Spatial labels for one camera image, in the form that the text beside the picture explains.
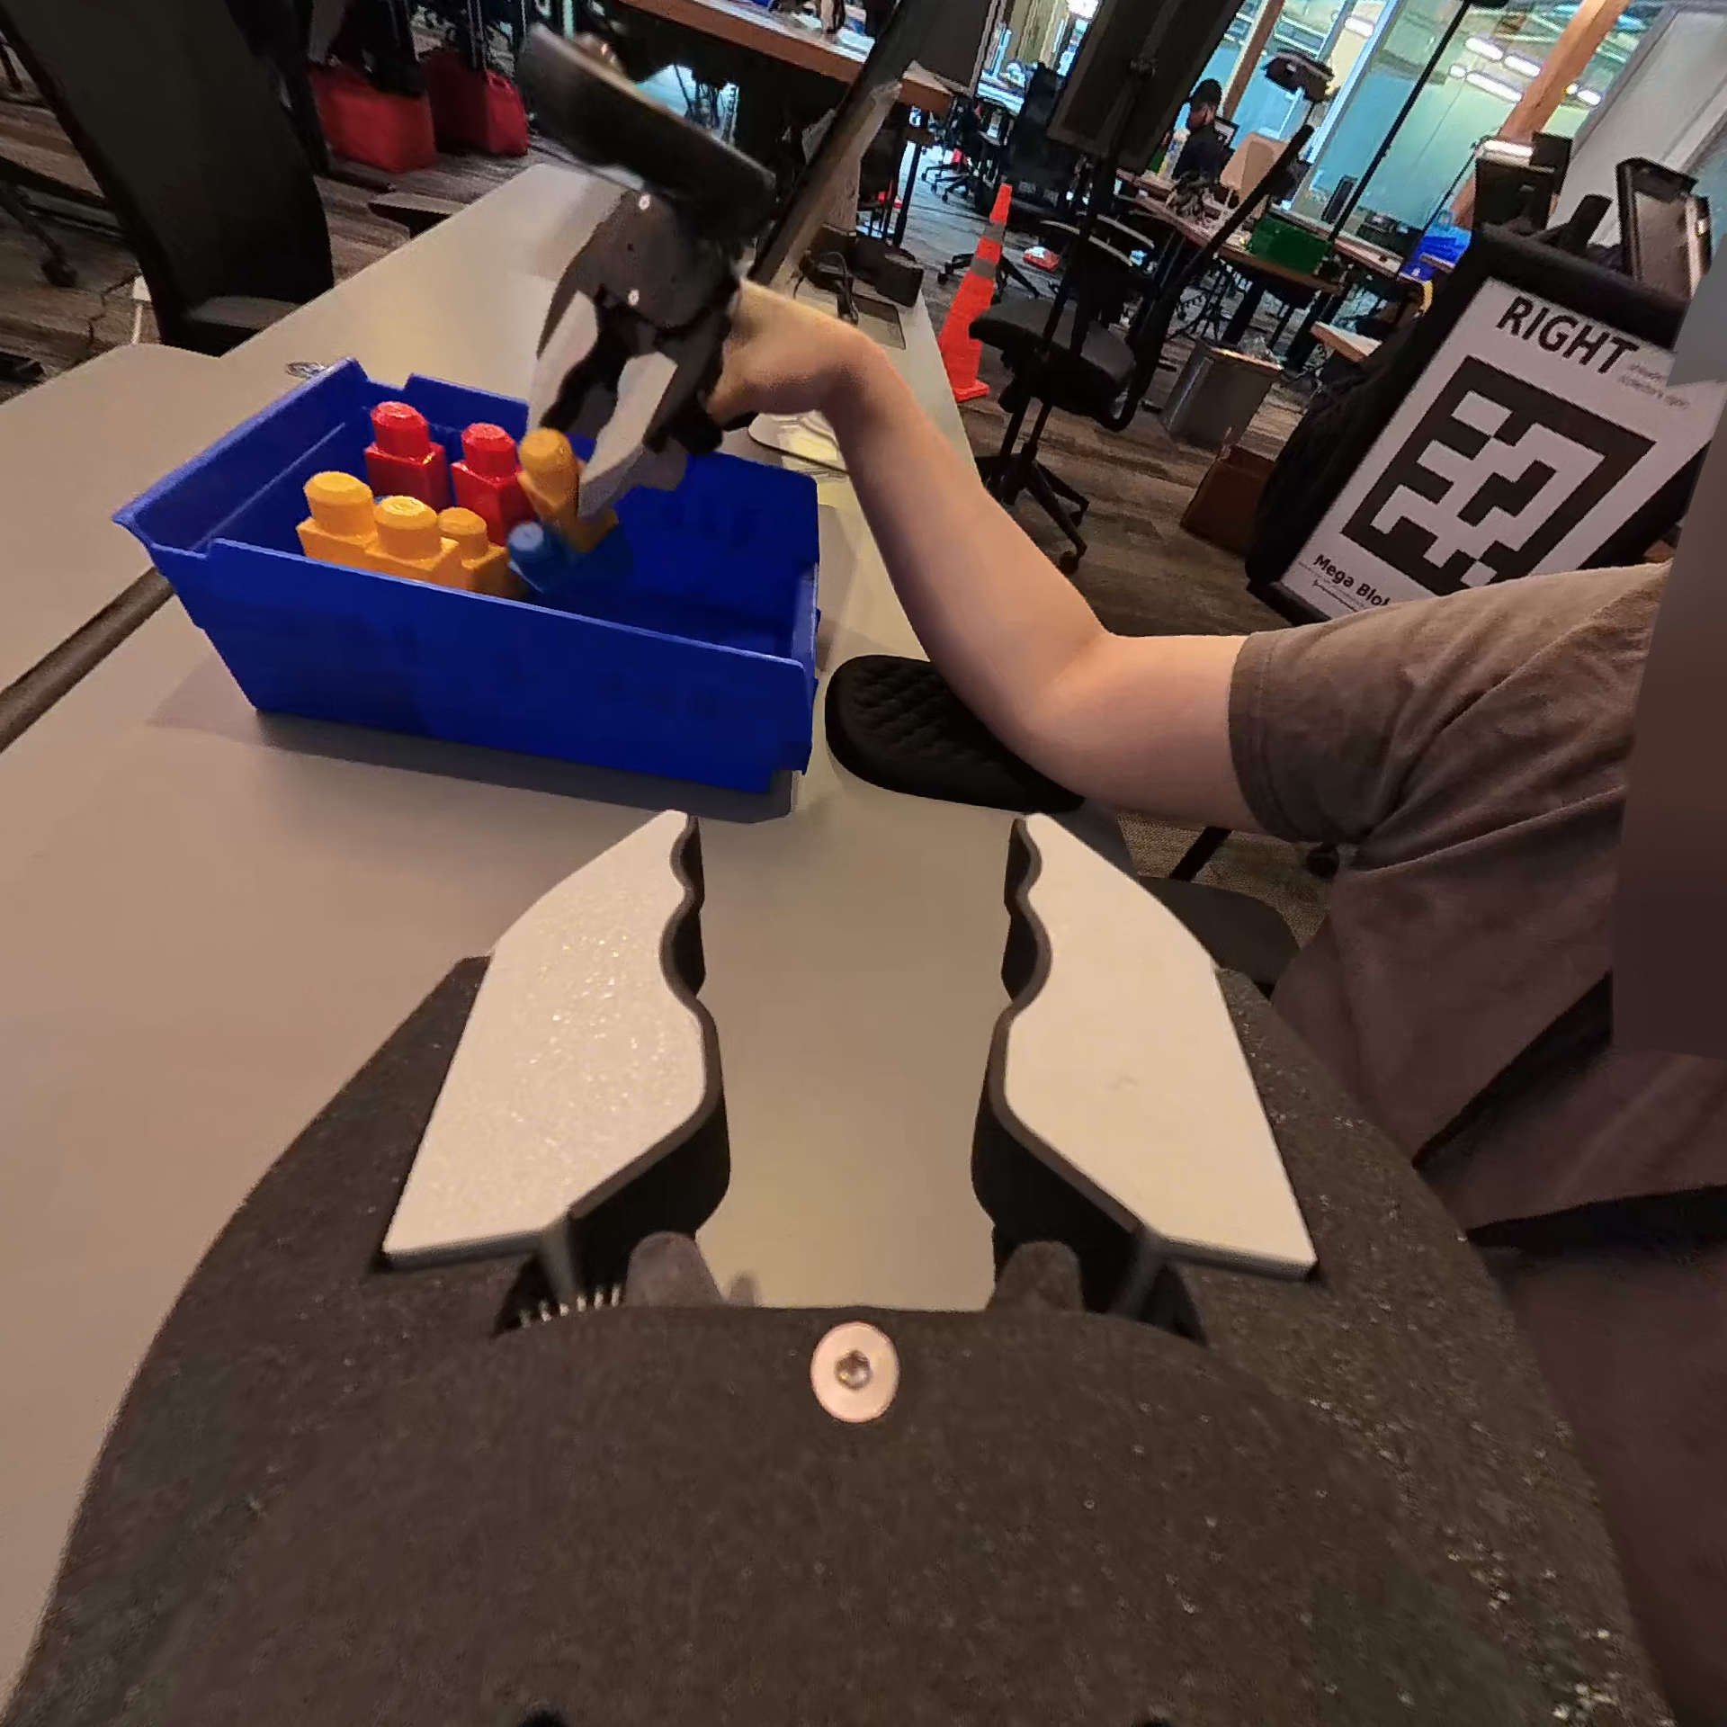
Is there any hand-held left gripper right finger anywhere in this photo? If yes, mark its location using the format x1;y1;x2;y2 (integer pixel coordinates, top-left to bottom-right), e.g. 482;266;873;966
974;813;1323;1318

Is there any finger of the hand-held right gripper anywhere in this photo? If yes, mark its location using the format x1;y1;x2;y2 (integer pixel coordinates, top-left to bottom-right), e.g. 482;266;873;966
578;348;694;526
527;247;609;436

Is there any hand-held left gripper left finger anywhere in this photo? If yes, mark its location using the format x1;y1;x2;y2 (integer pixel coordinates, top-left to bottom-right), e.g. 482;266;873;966
381;811;734;1303

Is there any blue two-stud block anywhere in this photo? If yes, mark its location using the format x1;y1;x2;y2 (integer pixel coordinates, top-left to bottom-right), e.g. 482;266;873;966
506;518;640;609

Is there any blue plastic bin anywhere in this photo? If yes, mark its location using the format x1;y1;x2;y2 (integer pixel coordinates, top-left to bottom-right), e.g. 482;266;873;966
112;357;825;796

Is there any person's right forearm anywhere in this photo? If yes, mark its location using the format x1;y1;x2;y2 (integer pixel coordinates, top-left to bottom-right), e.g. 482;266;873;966
795;338;1250;830

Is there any person's right hand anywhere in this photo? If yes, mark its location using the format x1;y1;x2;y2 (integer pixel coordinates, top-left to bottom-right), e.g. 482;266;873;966
701;279;887;435

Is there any red crate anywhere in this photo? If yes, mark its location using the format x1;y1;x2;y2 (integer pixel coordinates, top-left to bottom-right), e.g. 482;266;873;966
431;51;531;157
312;59;436;175

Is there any orange traffic cone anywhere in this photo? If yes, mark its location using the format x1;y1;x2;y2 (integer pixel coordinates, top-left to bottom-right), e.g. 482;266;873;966
938;182;1013;404

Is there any black upright panel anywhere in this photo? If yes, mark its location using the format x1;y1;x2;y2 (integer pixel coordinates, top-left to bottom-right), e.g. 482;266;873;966
28;0;335;356

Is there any black wrist rest pad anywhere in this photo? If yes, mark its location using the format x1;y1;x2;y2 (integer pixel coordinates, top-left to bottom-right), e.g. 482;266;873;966
823;655;1087;815

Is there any black tilted panel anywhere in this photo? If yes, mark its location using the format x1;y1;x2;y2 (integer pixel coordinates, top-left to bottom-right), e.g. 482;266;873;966
1044;0;1244;165

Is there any grey trash can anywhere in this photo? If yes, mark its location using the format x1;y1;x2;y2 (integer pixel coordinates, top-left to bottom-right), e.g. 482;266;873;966
1164;343;1281;447

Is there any brown box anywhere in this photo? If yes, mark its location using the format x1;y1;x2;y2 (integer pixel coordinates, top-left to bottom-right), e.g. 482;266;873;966
1181;447;1277;547

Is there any black-white marker sign stand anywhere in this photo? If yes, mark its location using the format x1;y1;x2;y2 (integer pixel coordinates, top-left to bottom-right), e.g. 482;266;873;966
1249;230;1708;625

